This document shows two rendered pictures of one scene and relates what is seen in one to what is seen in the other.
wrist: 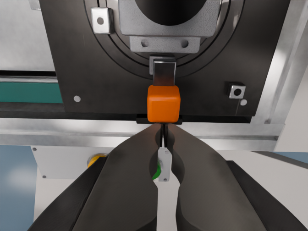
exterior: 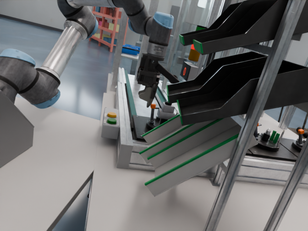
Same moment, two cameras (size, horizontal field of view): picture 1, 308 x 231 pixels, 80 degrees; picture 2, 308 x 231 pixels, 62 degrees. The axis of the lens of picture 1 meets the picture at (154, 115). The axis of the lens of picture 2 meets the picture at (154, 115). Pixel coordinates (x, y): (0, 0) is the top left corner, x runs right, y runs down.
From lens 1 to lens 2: 1.05 m
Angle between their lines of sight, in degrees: 78
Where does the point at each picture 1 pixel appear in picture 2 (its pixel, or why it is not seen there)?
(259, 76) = not seen: hidden behind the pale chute
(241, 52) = not seen: hidden behind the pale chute
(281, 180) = (63, 184)
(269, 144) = (123, 143)
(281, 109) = (139, 144)
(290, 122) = (114, 181)
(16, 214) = not seen: outside the picture
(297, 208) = (22, 197)
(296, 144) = (98, 186)
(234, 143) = (123, 136)
